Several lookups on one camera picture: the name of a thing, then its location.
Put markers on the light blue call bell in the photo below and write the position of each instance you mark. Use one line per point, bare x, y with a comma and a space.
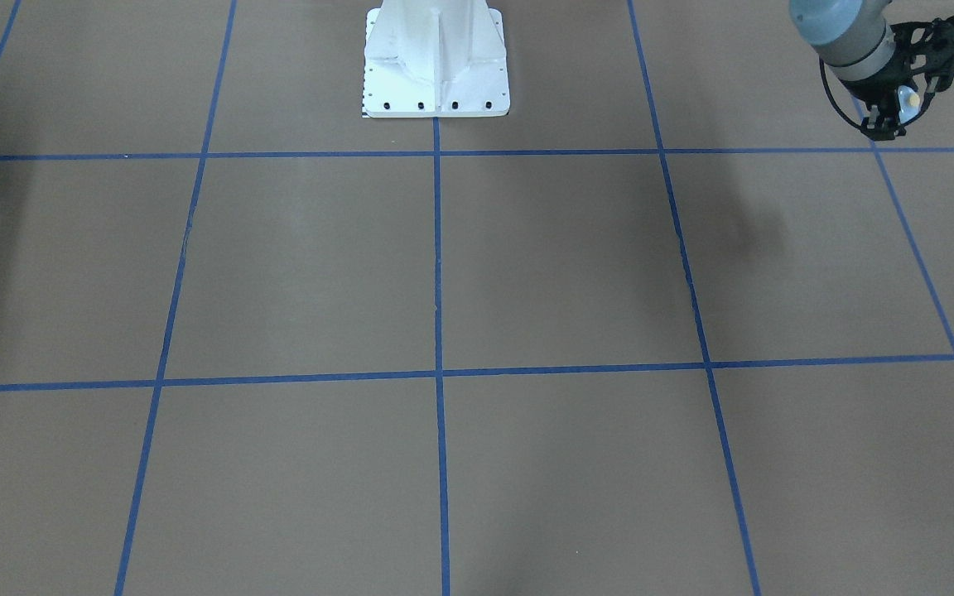
910, 101

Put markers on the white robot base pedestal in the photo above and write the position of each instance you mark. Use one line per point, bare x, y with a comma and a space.
435, 59

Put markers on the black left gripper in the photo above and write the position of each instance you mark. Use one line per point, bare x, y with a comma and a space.
881, 95

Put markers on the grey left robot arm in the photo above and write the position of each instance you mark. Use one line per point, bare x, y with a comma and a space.
849, 39

